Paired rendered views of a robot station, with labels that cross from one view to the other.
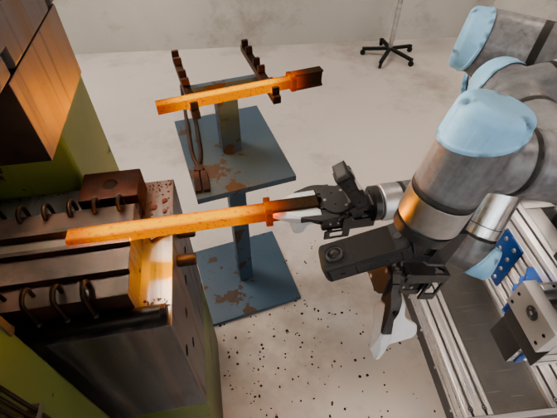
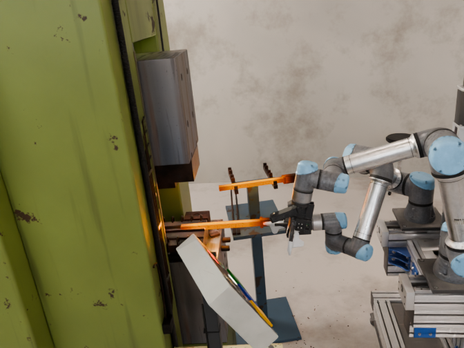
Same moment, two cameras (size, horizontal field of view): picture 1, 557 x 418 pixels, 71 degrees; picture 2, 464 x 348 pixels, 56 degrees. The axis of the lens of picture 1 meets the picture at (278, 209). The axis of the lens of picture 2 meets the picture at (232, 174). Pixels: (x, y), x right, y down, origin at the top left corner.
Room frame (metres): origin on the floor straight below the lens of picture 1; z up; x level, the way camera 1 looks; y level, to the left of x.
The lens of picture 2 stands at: (-1.21, -0.31, 1.92)
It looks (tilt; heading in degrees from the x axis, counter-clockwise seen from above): 21 degrees down; 15
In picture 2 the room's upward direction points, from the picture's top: 6 degrees counter-clockwise
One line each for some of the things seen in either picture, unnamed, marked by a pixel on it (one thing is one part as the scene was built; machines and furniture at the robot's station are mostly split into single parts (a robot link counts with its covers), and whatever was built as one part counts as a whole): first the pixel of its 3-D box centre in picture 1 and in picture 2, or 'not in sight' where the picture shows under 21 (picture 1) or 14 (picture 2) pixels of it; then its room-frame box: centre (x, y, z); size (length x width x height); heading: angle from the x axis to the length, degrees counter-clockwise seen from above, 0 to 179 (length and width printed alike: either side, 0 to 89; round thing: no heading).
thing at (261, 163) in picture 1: (230, 148); (254, 218); (0.99, 0.15, 0.75); 0.40 x 0.30 x 0.02; 19
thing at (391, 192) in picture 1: (385, 200); (315, 221); (0.54, -0.22, 0.99); 0.08 x 0.05 x 0.08; 10
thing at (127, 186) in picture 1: (114, 195); (197, 220); (0.59, 0.36, 0.95); 0.12 x 0.09 x 0.07; 100
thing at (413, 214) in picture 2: not in sight; (420, 208); (0.93, -0.72, 0.87); 0.15 x 0.15 x 0.10
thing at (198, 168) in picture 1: (192, 129); (235, 209); (1.07, 0.29, 0.77); 0.60 x 0.04 x 0.01; 14
